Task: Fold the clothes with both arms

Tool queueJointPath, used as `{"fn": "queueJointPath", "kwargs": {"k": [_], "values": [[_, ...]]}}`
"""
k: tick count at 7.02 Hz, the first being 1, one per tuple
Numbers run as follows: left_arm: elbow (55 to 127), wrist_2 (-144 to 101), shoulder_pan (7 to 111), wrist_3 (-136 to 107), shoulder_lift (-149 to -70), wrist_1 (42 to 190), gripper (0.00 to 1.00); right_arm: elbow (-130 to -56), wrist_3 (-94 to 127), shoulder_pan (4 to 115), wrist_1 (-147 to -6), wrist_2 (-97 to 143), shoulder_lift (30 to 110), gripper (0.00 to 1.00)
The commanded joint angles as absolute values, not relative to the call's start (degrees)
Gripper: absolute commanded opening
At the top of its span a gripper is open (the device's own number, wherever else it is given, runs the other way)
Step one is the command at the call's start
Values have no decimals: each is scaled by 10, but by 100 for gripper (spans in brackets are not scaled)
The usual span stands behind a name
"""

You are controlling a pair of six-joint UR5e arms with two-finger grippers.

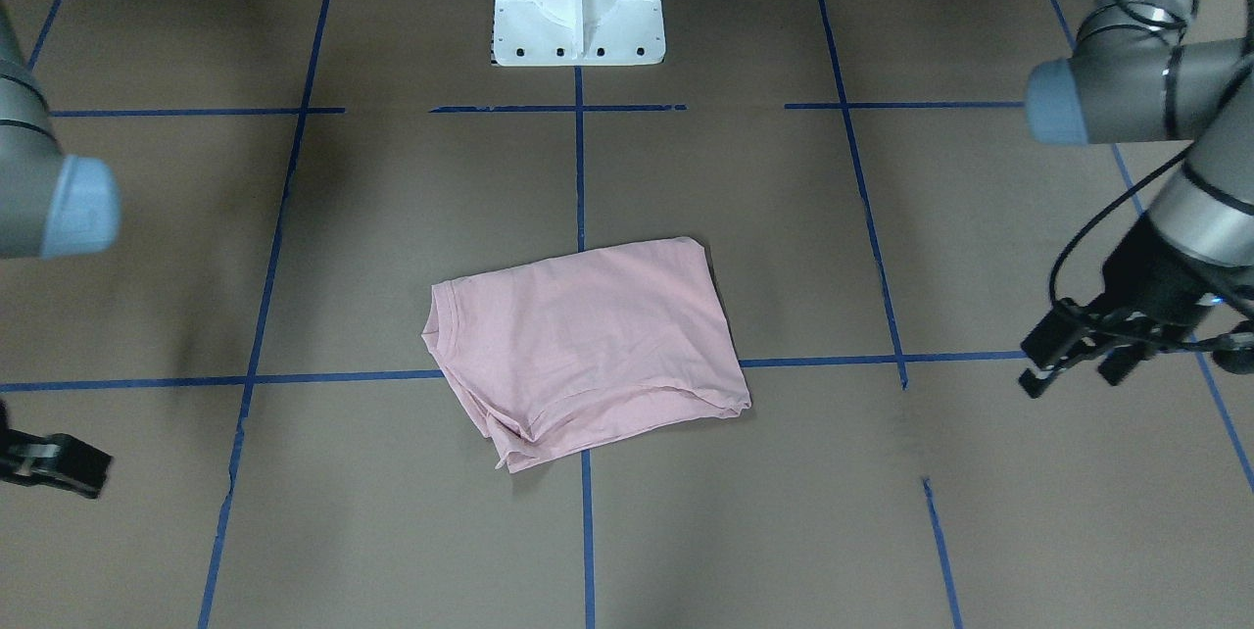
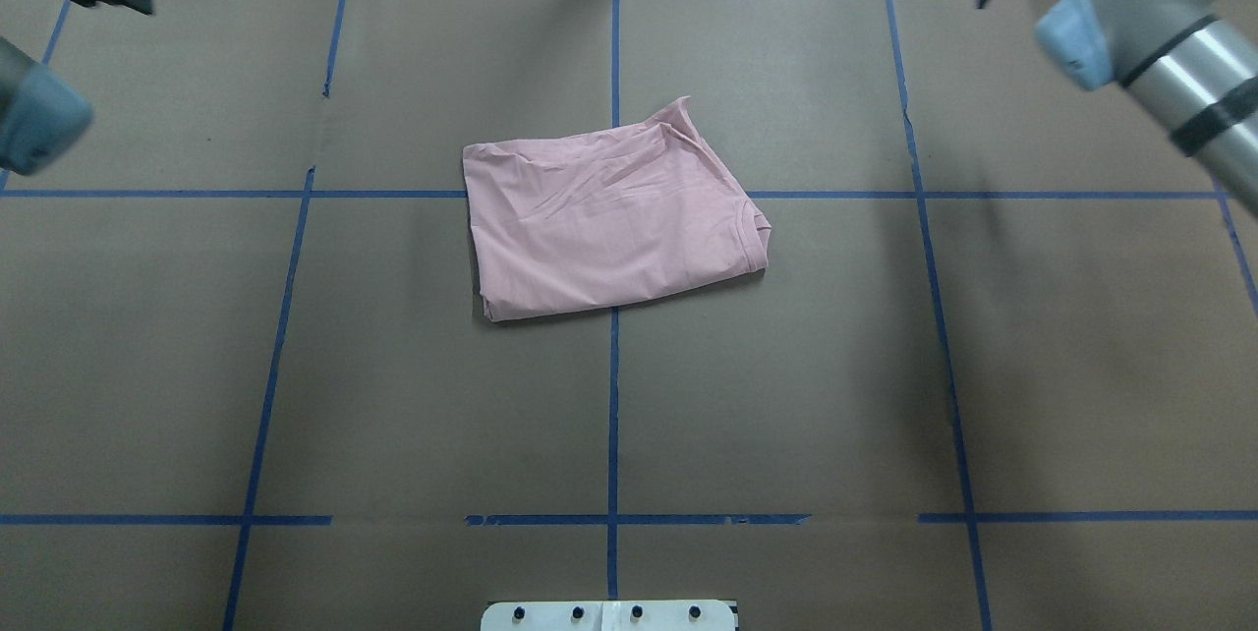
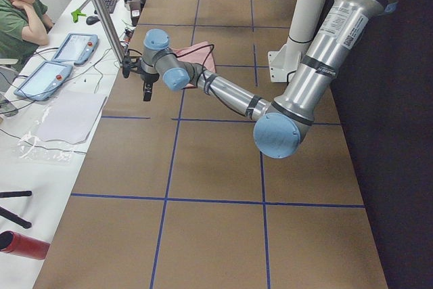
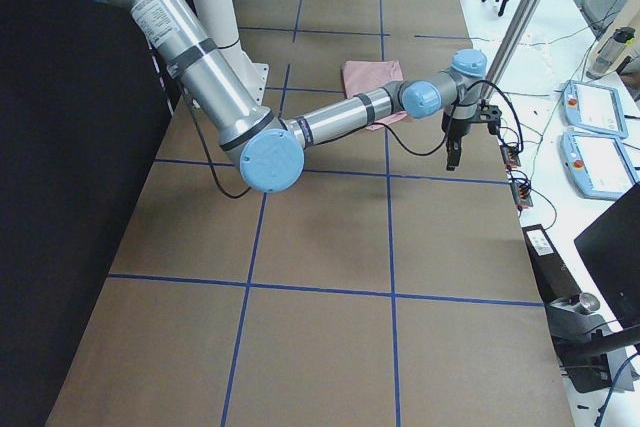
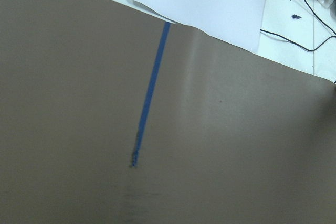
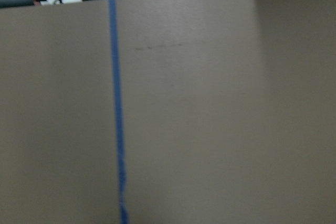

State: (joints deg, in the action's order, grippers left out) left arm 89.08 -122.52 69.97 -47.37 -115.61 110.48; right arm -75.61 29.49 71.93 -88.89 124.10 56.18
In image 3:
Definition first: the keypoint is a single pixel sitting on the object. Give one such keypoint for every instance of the white camera mast pedestal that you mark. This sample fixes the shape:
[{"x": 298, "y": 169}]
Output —
[{"x": 283, "y": 63}]

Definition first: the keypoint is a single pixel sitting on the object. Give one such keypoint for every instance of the green plastic tool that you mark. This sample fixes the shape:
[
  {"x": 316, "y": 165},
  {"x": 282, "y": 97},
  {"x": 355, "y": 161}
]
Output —
[{"x": 76, "y": 14}]

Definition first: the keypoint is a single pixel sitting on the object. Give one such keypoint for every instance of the far blue teach pendant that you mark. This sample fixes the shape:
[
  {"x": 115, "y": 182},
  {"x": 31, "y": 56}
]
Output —
[{"x": 77, "y": 48}]

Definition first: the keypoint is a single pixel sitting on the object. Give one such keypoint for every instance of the black tripod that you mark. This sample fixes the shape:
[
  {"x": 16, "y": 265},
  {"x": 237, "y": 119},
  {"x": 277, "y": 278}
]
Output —
[{"x": 13, "y": 206}]

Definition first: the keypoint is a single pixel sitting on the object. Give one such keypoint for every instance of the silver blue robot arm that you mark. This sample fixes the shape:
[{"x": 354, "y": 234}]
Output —
[{"x": 322, "y": 34}]

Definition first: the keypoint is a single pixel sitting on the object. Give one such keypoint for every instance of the pink snoopy t-shirt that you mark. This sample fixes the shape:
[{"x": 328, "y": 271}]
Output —
[{"x": 200, "y": 53}]

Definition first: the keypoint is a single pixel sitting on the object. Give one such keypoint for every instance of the aluminium frame post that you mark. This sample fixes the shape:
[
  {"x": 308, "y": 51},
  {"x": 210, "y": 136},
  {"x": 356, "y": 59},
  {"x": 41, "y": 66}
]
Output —
[{"x": 109, "y": 30}]

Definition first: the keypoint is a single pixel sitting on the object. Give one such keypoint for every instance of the person in green shirt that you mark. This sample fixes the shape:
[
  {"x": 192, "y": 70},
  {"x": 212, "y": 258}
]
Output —
[{"x": 24, "y": 28}]

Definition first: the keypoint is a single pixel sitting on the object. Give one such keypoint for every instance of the black computer mouse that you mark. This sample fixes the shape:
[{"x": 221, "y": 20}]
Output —
[{"x": 91, "y": 20}]

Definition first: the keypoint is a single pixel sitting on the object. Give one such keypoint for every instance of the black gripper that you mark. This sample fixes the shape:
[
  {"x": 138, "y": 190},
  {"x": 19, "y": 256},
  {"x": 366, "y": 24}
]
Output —
[{"x": 149, "y": 78}]

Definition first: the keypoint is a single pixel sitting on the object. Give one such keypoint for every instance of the blue teach pendant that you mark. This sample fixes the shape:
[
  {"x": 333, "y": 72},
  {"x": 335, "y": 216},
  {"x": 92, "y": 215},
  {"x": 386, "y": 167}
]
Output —
[
  {"x": 44, "y": 81},
  {"x": 77, "y": 48}
]

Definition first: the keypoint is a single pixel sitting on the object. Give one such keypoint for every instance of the near blue teach pendant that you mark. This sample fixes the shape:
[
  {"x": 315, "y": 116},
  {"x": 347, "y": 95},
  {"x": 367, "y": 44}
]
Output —
[{"x": 44, "y": 81}]

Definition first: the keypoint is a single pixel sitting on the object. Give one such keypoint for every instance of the red cylinder bottle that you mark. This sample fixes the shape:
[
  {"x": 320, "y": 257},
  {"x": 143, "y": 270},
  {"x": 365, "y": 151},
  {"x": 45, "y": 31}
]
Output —
[{"x": 23, "y": 246}]

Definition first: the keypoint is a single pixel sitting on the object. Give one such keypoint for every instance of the white paper sheet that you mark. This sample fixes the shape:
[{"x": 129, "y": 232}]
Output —
[{"x": 71, "y": 117}]

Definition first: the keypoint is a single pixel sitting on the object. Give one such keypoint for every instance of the clear plastic bag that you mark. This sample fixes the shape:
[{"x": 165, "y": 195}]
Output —
[{"x": 31, "y": 148}]

